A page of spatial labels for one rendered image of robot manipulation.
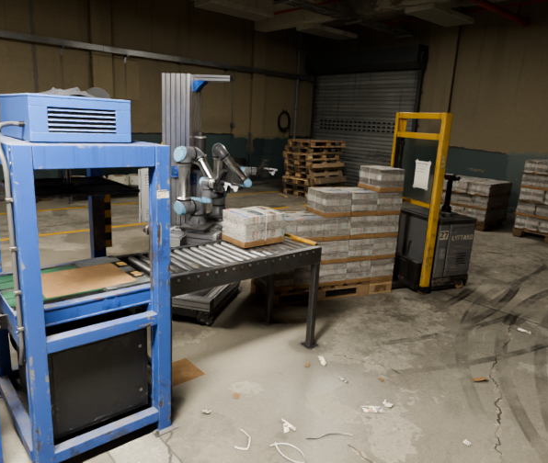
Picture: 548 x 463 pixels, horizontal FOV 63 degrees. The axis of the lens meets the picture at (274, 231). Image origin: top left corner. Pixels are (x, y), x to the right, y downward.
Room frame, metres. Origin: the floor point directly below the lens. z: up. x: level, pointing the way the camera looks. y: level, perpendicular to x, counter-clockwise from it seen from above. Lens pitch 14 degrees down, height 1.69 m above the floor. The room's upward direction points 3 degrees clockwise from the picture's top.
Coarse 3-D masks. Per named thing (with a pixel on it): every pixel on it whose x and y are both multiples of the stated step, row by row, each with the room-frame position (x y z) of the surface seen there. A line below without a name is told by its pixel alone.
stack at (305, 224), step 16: (288, 224) 3.99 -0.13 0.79; (304, 224) 4.06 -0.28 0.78; (320, 224) 4.14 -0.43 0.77; (336, 224) 4.21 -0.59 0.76; (352, 224) 4.28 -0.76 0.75; (368, 224) 4.36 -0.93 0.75; (352, 240) 4.28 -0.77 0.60; (368, 240) 4.35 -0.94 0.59; (336, 256) 4.21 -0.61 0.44; (352, 256) 4.29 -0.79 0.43; (288, 272) 4.01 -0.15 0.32; (304, 272) 4.08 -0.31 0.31; (320, 272) 4.15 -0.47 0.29; (336, 272) 4.21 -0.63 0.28; (352, 272) 4.29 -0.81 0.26; (368, 272) 4.38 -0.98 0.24; (256, 288) 4.12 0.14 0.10; (304, 288) 4.27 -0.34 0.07; (320, 288) 4.17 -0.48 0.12; (336, 288) 4.22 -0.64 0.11; (368, 288) 4.38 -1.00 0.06; (288, 304) 4.01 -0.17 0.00
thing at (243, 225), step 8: (224, 216) 3.26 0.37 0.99; (232, 216) 3.18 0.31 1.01; (240, 216) 3.11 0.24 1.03; (248, 216) 3.11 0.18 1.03; (256, 216) 3.12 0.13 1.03; (224, 224) 3.27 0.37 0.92; (232, 224) 3.19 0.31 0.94; (240, 224) 3.11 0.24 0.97; (248, 224) 3.08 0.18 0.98; (256, 224) 3.13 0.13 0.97; (224, 232) 3.26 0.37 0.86; (232, 232) 3.19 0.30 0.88; (240, 232) 3.11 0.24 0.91; (248, 232) 3.09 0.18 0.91; (256, 232) 3.13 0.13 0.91; (240, 240) 3.11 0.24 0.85; (248, 240) 3.09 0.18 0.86; (256, 240) 3.13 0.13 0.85
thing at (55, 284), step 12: (108, 264) 2.59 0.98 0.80; (48, 276) 2.33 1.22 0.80; (60, 276) 2.34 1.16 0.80; (72, 276) 2.35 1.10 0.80; (84, 276) 2.36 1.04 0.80; (96, 276) 2.37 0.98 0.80; (108, 276) 2.38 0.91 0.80; (120, 276) 2.39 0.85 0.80; (48, 288) 2.15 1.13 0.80; (60, 288) 2.16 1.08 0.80; (72, 288) 2.17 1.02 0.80; (84, 288) 2.17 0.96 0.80
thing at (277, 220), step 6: (258, 210) 3.33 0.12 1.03; (264, 210) 3.33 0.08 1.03; (270, 210) 3.34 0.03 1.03; (276, 210) 3.36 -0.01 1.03; (270, 216) 3.21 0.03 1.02; (276, 216) 3.24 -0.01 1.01; (282, 216) 3.28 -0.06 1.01; (270, 222) 3.21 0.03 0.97; (276, 222) 3.25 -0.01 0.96; (282, 222) 3.29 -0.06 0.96; (270, 228) 3.22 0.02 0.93; (276, 228) 3.25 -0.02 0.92; (282, 228) 3.30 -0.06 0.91; (270, 234) 3.23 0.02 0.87; (276, 234) 3.26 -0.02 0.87; (282, 234) 3.30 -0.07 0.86
